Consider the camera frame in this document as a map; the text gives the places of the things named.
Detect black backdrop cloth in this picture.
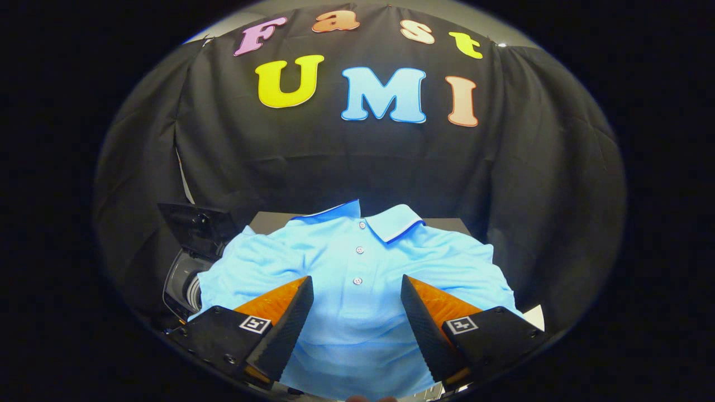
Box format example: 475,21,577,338
92,3,626,336

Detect light blue polo shirt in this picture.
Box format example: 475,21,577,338
190,199,526,401

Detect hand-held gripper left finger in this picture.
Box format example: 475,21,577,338
168,276,315,390

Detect white flat sheet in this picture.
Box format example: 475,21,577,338
522,304,546,331

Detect dark washing machine lid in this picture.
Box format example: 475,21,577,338
158,202,240,261

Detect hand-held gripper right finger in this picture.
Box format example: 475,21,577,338
400,274,548,391

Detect beige cabinet with dark top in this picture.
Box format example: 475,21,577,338
249,211,476,236

